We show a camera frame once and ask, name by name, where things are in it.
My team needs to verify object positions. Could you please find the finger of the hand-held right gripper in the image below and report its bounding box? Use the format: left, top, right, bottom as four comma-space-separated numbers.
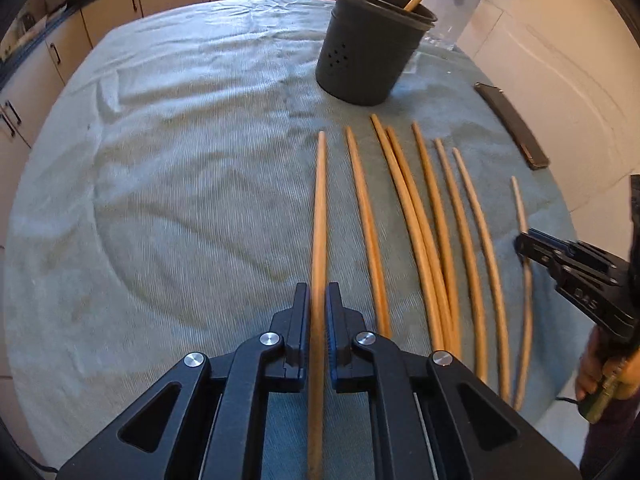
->
522, 228, 578, 257
514, 236, 568, 288

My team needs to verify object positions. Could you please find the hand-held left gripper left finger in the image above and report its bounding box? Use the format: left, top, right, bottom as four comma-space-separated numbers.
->
56, 282, 311, 480

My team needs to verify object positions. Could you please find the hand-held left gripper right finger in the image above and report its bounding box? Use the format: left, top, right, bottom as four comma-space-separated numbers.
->
325, 282, 583, 480

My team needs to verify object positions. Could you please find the dark grey utensil holder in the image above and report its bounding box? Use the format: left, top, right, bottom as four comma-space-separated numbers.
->
315, 0, 437, 107

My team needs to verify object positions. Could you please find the person's right hand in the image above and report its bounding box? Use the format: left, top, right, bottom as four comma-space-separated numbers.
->
574, 329, 611, 402

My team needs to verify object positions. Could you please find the black smartphone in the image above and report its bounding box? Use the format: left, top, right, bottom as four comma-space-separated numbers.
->
473, 82, 550, 171

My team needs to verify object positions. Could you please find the person's dark clothing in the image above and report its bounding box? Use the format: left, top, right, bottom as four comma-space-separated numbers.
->
579, 395, 640, 472

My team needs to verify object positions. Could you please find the grey-green tablecloth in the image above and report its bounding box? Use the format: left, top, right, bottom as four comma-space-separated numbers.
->
0, 0, 583, 480

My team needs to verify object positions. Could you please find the clear glass pitcher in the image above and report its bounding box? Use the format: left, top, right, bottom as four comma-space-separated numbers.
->
412, 0, 483, 52

